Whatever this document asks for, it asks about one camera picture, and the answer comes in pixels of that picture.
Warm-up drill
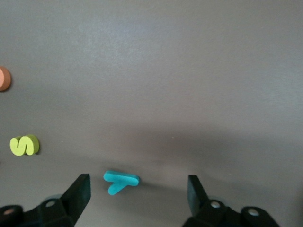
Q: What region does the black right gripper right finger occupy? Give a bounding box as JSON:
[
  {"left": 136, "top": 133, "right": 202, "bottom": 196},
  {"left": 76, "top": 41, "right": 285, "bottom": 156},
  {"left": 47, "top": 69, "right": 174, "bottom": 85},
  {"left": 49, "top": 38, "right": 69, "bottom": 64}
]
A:
[{"left": 181, "top": 175, "right": 244, "bottom": 227}]

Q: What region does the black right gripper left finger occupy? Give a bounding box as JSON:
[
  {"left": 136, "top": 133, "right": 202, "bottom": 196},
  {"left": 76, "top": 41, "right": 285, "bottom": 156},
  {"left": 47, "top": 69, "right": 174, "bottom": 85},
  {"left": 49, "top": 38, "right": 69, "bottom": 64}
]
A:
[{"left": 22, "top": 174, "right": 92, "bottom": 227}]

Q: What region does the cyan letter y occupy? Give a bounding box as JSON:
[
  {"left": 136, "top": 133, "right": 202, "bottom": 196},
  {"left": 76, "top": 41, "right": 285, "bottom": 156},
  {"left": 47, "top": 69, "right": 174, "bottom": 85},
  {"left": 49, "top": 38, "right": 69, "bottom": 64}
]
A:
[{"left": 103, "top": 170, "right": 141, "bottom": 196}]

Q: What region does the yellow letter s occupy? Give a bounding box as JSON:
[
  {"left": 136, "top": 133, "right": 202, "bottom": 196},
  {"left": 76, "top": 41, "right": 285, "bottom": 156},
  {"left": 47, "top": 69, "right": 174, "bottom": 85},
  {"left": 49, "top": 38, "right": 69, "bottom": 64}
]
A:
[{"left": 9, "top": 134, "right": 40, "bottom": 156}]

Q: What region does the orange letter e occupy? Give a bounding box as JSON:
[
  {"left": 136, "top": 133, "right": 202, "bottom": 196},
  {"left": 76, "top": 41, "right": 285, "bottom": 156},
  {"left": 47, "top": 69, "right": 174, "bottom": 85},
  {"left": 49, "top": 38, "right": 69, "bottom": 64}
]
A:
[{"left": 0, "top": 66, "right": 12, "bottom": 92}]

